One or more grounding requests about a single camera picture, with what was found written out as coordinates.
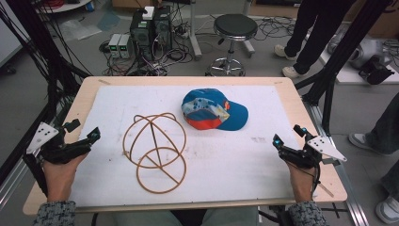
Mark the aluminium rail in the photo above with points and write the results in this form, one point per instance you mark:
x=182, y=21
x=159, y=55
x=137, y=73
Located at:
x=12, y=182
x=351, y=194

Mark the grey machine housing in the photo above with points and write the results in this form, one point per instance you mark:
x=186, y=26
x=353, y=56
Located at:
x=370, y=47

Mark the person's left hand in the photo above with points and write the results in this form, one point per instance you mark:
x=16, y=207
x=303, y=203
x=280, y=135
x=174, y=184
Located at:
x=59, y=179

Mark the black computer tower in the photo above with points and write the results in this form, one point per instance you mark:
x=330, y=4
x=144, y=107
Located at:
x=141, y=34
x=162, y=28

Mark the cardboard box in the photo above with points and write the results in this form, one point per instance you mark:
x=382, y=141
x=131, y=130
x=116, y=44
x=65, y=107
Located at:
x=387, y=22

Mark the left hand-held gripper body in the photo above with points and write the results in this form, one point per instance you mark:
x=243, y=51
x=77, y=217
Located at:
x=55, y=150

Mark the black device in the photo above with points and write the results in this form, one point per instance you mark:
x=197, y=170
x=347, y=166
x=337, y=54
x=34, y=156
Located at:
x=375, y=70

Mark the white round table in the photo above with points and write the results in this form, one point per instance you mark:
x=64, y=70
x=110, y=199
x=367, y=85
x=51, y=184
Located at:
x=69, y=6

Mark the person's right hand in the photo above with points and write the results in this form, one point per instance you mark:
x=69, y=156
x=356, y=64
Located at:
x=300, y=183

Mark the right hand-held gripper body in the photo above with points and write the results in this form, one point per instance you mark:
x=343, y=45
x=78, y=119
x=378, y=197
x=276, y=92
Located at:
x=302, y=157

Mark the grey power supply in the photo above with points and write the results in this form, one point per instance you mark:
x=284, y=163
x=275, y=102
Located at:
x=114, y=45
x=125, y=46

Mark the person's own legs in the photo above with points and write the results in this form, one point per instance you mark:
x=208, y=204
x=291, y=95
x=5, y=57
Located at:
x=226, y=217

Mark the grey desk leg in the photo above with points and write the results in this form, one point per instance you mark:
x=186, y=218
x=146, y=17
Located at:
x=248, y=44
x=194, y=34

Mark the black round stool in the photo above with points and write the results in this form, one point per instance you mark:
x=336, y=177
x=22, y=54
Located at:
x=235, y=26

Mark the white platform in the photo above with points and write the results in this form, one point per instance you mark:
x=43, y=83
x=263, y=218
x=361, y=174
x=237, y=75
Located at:
x=345, y=75

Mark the white table mat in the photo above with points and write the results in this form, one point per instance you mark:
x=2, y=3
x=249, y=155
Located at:
x=219, y=163

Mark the tape strip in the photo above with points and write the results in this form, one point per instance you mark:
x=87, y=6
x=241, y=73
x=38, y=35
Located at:
x=326, y=190
x=104, y=82

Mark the clear plastic sheet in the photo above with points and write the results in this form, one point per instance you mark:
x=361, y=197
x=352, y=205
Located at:
x=78, y=29

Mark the black metal frame post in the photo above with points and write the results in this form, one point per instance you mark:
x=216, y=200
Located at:
x=342, y=50

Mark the white box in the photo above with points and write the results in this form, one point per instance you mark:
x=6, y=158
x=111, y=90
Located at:
x=148, y=12

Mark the blue and orange cap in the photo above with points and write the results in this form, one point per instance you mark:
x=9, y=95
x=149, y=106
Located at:
x=204, y=106

